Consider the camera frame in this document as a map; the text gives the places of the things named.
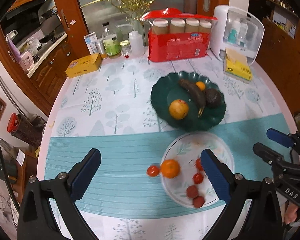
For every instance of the right hand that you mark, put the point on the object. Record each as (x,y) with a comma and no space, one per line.
(290,213)

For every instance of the orange tangerine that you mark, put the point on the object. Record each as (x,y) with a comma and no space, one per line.
(170,168)

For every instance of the dark avocado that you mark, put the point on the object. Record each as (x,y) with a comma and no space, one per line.
(213,97)

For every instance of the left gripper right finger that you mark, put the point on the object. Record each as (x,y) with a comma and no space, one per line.
(219,175)

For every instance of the small orange kumquat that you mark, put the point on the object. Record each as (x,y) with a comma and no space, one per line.
(201,85)

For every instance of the yellow cardboard box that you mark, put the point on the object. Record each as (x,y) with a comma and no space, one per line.
(84,65)

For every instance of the red lidded container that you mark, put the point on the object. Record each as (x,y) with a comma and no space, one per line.
(13,123)

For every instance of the white cosmetic storage box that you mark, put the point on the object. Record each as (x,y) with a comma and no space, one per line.
(238,30)

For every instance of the white plastic bottle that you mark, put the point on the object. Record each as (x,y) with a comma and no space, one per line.
(136,43)

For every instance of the small red cherry tomato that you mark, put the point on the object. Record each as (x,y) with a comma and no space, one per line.
(198,178)

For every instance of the red lychee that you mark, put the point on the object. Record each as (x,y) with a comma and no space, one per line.
(192,192)
(198,202)

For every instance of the yellow tissue pack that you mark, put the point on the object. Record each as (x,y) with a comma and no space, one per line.
(236,66)

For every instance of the white blue small box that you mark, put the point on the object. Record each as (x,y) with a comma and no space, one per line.
(91,42)

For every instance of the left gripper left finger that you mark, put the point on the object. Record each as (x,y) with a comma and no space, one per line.
(82,174)

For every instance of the large yellow-orange fruit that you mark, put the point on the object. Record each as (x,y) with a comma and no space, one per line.
(178,109)

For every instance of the red paper cup pack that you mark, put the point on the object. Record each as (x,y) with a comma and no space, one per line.
(174,35)

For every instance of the tree pattern tablecloth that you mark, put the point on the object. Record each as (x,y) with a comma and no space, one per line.
(111,110)

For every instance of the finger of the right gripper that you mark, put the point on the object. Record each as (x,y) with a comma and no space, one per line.
(280,138)
(267,154)

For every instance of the dark green scalloped plate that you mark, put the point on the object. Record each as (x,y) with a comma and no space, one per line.
(167,90)

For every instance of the green label glass bottle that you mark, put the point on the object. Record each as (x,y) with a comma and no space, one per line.
(110,41)

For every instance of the small glass jar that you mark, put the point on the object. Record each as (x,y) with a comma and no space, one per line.
(125,48)

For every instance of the white floral plate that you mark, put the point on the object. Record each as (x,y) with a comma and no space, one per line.
(190,169)

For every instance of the overripe dark banana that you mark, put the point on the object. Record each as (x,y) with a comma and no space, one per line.
(196,94)

